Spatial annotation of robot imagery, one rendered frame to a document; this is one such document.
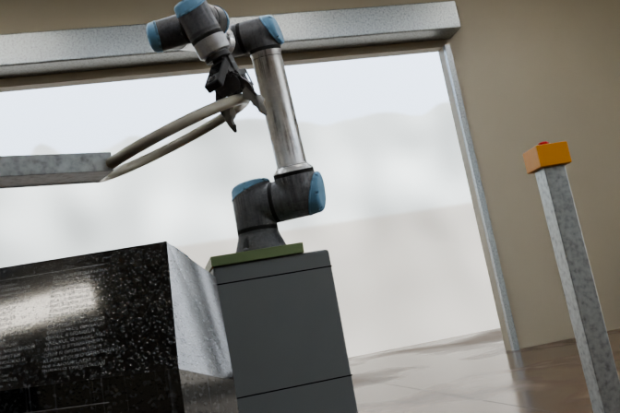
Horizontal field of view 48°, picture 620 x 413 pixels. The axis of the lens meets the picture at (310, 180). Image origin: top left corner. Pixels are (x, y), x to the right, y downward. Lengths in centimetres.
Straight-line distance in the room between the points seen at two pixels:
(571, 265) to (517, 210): 474
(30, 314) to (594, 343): 186
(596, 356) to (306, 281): 100
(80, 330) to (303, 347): 121
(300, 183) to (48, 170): 99
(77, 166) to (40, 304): 55
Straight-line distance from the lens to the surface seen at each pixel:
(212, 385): 121
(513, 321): 708
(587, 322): 260
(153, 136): 177
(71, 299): 135
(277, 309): 236
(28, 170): 179
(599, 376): 261
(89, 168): 184
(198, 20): 192
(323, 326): 239
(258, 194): 253
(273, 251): 237
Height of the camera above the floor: 63
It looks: 11 degrees up
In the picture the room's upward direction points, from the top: 10 degrees counter-clockwise
